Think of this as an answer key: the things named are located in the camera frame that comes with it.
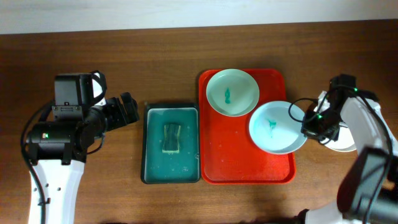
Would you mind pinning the pale green plate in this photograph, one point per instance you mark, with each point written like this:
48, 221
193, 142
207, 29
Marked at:
232, 92

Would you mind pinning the green yellow sponge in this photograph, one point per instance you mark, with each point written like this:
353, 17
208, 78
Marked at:
171, 138

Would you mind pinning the red plastic tray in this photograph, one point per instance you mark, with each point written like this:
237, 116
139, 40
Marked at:
227, 152

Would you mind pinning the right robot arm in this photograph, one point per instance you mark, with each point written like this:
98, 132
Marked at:
361, 196

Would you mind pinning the dark green sponge tray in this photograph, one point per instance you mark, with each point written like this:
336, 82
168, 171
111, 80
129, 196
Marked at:
180, 164

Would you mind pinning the white plate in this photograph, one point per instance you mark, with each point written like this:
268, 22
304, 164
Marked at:
343, 140

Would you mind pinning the light blue plate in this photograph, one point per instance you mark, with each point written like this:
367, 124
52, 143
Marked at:
274, 128

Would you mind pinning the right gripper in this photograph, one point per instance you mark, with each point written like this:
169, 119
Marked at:
308, 130

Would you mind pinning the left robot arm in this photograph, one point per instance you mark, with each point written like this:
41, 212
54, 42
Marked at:
55, 149

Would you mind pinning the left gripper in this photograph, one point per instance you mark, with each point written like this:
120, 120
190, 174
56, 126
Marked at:
121, 109

